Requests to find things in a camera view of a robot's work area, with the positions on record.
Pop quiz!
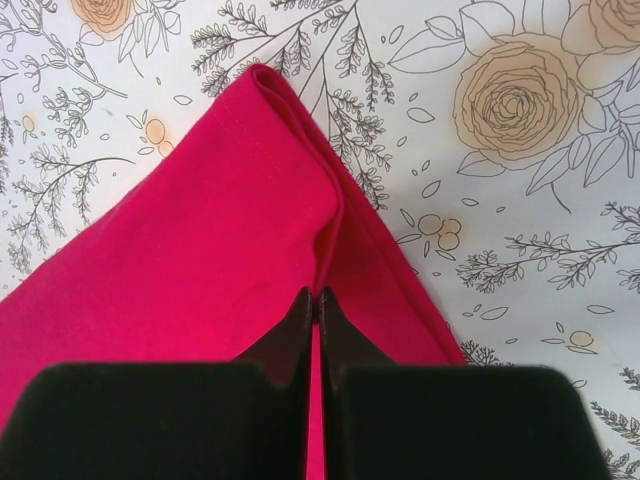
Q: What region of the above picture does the crimson t-shirt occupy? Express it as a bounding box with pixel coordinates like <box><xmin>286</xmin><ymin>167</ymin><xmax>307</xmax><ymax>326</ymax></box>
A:
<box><xmin>1</xmin><ymin>65</ymin><xmax>464</xmax><ymax>479</ymax></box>

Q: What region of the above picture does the floral patterned table mat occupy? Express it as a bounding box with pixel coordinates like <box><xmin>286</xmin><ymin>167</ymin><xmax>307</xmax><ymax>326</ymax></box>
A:
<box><xmin>1</xmin><ymin>1</ymin><xmax>639</xmax><ymax>479</ymax></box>

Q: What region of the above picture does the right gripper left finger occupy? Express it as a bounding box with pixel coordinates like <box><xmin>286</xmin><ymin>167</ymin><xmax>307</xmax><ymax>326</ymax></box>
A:
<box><xmin>1</xmin><ymin>290</ymin><xmax>313</xmax><ymax>479</ymax></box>

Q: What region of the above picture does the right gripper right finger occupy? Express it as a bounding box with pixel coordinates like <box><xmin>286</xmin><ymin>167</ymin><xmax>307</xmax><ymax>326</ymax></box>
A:
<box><xmin>319</xmin><ymin>289</ymin><xmax>610</xmax><ymax>480</ymax></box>

